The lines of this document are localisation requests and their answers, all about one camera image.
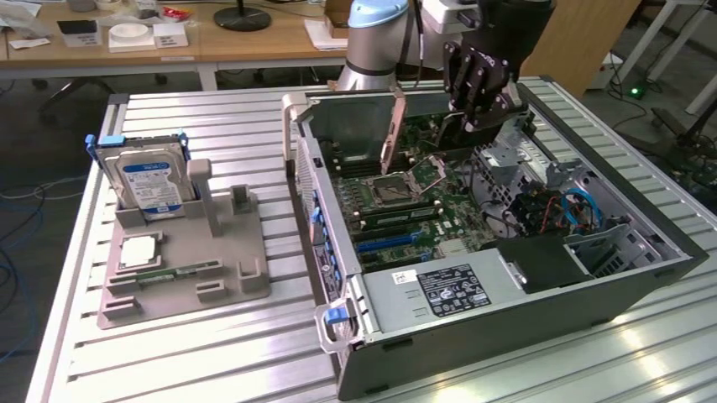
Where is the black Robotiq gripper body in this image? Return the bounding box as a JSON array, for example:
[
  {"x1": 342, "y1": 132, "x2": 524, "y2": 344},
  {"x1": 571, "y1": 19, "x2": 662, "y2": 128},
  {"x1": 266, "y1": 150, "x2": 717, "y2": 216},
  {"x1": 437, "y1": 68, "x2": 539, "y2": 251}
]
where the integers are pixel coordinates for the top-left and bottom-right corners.
[{"x1": 471, "y1": 0, "x2": 557, "y2": 92}]

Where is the graphics card with metal bracket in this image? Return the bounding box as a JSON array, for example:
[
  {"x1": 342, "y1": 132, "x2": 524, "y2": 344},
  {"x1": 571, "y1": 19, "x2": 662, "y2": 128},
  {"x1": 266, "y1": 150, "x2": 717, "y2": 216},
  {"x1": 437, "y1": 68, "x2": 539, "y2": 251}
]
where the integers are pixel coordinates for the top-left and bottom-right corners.
[{"x1": 380, "y1": 86, "x2": 495, "y2": 174}]

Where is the wooden cabinet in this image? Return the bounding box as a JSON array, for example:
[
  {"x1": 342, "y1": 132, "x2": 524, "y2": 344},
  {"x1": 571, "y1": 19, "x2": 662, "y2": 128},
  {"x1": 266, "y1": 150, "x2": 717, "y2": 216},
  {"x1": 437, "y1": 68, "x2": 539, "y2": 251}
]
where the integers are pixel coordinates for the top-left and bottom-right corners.
[{"x1": 520, "y1": 0, "x2": 644, "y2": 96}]

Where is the silver metal drive cage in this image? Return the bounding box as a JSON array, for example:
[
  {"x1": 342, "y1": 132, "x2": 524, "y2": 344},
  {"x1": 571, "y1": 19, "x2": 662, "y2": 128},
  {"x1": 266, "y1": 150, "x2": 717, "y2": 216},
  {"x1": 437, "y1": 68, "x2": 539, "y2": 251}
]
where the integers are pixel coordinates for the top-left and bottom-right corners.
[{"x1": 473, "y1": 121, "x2": 561, "y2": 202}]

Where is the open socket cover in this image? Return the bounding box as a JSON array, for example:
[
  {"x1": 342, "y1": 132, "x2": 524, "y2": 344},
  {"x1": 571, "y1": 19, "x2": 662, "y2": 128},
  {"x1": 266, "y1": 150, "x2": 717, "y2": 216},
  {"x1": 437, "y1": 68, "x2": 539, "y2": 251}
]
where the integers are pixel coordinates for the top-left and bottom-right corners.
[{"x1": 408, "y1": 154, "x2": 449, "y2": 186}]

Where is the CPU socket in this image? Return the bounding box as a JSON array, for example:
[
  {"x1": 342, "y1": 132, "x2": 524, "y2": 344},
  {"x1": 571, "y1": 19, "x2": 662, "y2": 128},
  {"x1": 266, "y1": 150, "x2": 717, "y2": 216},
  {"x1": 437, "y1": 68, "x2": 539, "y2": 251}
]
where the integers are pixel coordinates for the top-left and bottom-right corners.
[{"x1": 364, "y1": 174, "x2": 421, "y2": 209}]

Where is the white paper stack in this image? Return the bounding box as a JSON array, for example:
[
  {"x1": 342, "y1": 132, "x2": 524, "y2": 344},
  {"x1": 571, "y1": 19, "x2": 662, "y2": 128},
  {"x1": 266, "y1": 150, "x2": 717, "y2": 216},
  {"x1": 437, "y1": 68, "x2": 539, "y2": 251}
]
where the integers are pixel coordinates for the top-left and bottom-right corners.
[{"x1": 304, "y1": 18, "x2": 352, "y2": 51}]

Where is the brown cardboard box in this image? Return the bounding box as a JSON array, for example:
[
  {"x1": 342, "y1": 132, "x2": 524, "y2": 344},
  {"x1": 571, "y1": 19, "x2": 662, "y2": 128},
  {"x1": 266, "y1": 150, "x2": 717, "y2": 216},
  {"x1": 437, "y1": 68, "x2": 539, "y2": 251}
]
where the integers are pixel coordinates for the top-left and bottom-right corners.
[{"x1": 326, "y1": 0, "x2": 352, "y2": 29}]

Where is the green motherboard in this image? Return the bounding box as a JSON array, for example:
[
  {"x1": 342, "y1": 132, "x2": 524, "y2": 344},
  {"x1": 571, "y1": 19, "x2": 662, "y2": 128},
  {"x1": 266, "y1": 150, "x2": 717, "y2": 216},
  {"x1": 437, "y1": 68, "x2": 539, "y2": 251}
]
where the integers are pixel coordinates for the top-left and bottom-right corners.
[{"x1": 328, "y1": 140, "x2": 500, "y2": 272}]

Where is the green RAM stick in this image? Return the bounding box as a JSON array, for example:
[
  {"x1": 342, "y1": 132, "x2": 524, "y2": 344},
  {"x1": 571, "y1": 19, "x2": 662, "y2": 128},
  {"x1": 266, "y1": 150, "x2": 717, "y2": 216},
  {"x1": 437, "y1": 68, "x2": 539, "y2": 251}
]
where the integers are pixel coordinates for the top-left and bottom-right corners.
[
  {"x1": 358, "y1": 205, "x2": 443, "y2": 230},
  {"x1": 111, "y1": 263, "x2": 220, "y2": 283}
]

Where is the blue expansion slot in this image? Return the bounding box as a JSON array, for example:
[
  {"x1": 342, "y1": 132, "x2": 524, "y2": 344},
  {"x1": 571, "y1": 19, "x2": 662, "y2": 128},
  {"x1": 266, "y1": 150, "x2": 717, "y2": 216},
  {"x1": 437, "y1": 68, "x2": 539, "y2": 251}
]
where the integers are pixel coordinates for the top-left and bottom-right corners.
[{"x1": 356, "y1": 233, "x2": 420, "y2": 253}]

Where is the wooden desk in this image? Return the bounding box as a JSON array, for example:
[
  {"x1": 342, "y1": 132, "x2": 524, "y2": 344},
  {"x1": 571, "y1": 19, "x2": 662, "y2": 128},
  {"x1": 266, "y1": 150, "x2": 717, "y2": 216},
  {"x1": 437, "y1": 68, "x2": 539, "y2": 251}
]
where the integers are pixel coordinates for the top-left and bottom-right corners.
[{"x1": 0, "y1": 0, "x2": 505, "y2": 81}]

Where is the black round lamp base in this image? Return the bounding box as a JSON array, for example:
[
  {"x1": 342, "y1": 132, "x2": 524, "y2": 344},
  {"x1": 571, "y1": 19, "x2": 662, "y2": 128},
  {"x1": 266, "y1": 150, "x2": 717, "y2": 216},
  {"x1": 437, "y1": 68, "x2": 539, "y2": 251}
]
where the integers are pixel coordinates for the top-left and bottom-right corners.
[{"x1": 213, "y1": 0, "x2": 274, "y2": 31}]

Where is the metal disk bay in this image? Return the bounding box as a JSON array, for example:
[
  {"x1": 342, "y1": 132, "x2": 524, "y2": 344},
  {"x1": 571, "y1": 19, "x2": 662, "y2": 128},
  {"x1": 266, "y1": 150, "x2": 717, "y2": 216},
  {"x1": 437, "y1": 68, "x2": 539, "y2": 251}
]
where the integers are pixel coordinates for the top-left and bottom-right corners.
[{"x1": 564, "y1": 224, "x2": 666, "y2": 280}]

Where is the grey power supply unit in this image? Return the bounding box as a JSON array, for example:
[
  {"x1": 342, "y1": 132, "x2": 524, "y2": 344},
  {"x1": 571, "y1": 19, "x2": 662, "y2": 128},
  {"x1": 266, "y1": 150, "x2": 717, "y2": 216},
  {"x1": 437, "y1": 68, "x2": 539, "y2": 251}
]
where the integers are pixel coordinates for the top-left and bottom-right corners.
[{"x1": 361, "y1": 247, "x2": 532, "y2": 332}]

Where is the white labelled box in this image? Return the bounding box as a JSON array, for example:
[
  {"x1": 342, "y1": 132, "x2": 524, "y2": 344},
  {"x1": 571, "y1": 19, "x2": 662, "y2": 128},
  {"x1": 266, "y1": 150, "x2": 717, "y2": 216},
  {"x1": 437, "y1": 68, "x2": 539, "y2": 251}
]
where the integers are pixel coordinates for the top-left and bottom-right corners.
[{"x1": 152, "y1": 23, "x2": 190, "y2": 50}]

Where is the open black PC case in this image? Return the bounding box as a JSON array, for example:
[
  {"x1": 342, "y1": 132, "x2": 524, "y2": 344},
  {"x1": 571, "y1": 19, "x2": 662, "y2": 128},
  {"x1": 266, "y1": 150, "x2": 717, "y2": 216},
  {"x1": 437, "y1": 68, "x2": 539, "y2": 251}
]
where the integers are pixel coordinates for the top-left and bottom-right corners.
[{"x1": 282, "y1": 81, "x2": 712, "y2": 402}]

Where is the white round container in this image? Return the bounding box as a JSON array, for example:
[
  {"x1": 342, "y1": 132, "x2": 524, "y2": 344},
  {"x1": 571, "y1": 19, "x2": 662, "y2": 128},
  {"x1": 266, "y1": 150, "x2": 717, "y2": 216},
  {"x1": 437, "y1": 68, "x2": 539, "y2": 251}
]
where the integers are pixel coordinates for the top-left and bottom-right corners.
[{"x1": 109, "y1": 24, "x2": 157, "y2": 54}]

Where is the black chair base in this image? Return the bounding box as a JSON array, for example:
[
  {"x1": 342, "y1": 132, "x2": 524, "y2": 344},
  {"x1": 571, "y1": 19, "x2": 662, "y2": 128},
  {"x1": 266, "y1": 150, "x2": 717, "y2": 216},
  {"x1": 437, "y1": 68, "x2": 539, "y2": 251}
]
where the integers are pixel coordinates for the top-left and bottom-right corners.
[{"x1": 33, "y1": 75, "x2": 117, "y2": 125}]

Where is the silver CPU chip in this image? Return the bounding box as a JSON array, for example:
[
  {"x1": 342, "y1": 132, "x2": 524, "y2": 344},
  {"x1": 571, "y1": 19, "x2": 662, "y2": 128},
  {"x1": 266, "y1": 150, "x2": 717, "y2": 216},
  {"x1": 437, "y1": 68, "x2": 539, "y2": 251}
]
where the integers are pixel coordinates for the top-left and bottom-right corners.
[{"x1": 117, "y1": 237, "x2": 165, "y2": 270}]

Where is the white box with black top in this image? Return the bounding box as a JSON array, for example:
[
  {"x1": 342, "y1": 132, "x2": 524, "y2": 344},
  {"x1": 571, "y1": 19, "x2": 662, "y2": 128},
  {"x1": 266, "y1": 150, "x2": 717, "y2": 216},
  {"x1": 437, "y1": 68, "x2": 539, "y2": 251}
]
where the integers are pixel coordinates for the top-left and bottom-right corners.
[{"x1": 55, "y1": 19, "x2": 106, "y2": 48}]

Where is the grey plastic parts rack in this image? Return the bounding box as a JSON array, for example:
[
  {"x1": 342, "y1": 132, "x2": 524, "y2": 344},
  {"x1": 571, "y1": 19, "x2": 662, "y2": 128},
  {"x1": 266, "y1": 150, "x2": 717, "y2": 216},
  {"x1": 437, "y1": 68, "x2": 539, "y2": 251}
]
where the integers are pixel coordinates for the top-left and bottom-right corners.
[{"x1": 97, "y1": 158, "x2": 272, "y2": 331}]

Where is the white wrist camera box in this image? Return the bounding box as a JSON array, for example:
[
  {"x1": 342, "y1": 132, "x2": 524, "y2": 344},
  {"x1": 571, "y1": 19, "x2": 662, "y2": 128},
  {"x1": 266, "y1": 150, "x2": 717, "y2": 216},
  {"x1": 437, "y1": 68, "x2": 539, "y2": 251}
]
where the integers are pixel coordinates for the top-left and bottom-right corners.
[{"x1": 421, "y1": 0, "x2": 484, "y2": 34}]

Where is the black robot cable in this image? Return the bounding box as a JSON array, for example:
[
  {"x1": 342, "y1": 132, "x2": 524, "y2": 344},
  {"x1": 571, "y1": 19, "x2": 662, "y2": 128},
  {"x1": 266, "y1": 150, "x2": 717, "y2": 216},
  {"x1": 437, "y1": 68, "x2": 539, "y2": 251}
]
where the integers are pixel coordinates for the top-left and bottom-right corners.
[{"x1": 401, "y1": 0, "x2": 428, "y2": 89}]

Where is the white table frame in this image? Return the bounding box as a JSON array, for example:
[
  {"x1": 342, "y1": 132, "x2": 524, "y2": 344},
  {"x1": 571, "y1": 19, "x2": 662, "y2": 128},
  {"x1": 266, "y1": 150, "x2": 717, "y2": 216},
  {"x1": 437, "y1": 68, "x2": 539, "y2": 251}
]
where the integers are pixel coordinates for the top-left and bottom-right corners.
[{"x1": 613, "y1": 0, "x2": 717, "y2": 114}]

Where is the blue data wire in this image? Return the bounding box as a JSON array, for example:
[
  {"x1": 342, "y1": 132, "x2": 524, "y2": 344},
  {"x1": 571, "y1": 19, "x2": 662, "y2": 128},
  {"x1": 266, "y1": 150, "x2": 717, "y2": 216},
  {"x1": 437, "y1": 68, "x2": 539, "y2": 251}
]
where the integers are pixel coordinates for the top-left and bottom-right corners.
[{"x1": 560, "y1": 188, "x2": 604, "y2": 232}]

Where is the hard disk with blue frame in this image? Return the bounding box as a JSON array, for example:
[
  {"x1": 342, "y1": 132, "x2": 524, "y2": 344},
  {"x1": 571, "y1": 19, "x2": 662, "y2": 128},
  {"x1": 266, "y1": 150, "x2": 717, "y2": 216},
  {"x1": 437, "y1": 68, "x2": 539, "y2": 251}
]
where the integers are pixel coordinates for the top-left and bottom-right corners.
[{"x1": 83, "y1": 128, "x2": 196, "y2": 222}]

